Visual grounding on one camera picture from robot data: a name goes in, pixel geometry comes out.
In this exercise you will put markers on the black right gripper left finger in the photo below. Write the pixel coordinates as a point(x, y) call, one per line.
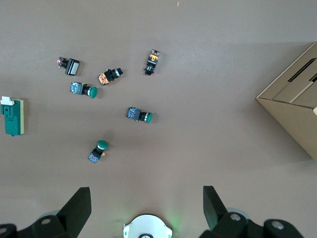
point(74, 210)

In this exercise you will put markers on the brown cardboard drawer box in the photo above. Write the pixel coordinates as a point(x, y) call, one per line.
point(292, 109)

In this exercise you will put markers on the green load switch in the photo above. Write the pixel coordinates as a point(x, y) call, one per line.
point(12, 119)

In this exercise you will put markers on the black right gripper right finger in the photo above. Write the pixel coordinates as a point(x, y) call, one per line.
point(218, 210)

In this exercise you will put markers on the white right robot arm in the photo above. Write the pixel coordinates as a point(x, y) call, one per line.
point(146, 226)

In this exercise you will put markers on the black selector switch orange block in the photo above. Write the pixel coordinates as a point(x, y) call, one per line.
point(151, 62)
point(109, 76)

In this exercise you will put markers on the green mushroom push button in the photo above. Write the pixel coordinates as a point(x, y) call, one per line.
point(97, 151)
point(138, 115)
point(83, 89)

